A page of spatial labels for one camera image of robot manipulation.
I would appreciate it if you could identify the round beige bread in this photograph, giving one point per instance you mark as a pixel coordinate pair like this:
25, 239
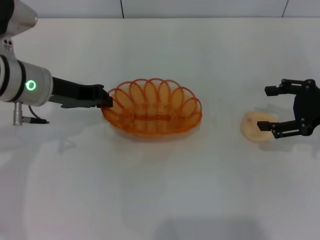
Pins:
250, 125

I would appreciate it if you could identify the orange woven plastic basket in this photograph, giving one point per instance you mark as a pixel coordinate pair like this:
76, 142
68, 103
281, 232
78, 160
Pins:
150, 120

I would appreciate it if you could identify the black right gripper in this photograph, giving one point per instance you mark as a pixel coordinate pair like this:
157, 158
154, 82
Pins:
308, 107

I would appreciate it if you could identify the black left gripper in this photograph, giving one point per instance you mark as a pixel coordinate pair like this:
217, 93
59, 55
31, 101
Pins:
67, 91

